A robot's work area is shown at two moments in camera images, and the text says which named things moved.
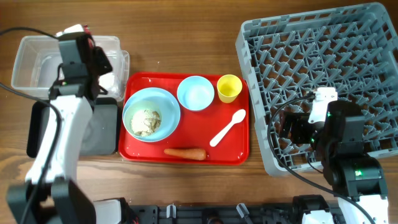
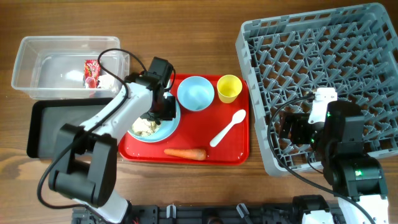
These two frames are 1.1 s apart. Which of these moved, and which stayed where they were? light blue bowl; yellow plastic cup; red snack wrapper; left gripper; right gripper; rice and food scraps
Moved: red snack wrapper; left gripper
Stayed: light blue bowl; rice and food scraps; right gripper; yellow plastic cup
